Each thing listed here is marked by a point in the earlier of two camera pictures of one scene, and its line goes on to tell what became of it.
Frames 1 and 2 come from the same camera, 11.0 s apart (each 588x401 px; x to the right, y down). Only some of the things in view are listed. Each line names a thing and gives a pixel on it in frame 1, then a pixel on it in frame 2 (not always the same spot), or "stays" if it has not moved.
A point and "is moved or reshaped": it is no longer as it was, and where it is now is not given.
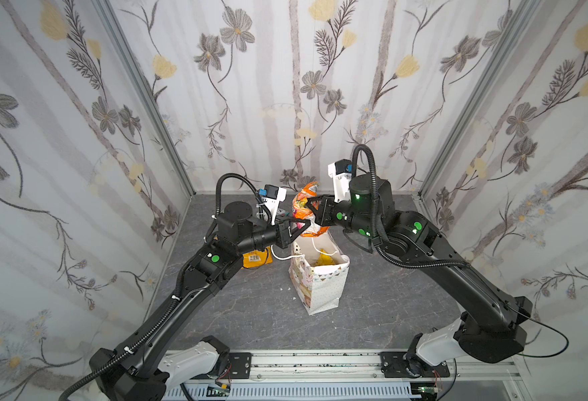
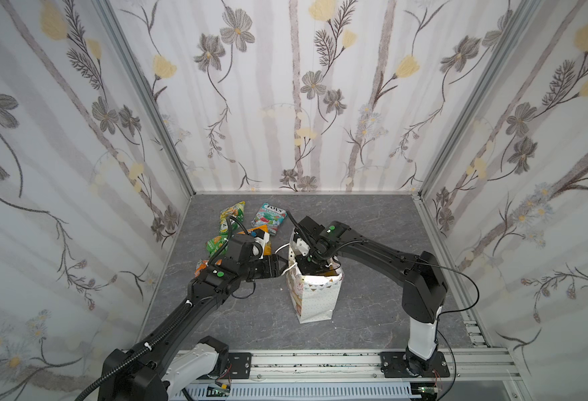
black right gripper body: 324,210 → 306,257
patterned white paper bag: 316,270 is moved or reshaped
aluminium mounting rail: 352,366 stays
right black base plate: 393,365 stays
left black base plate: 240,365 stays
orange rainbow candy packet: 302,211 is moved or reshaped
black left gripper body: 284,235 → 274,266
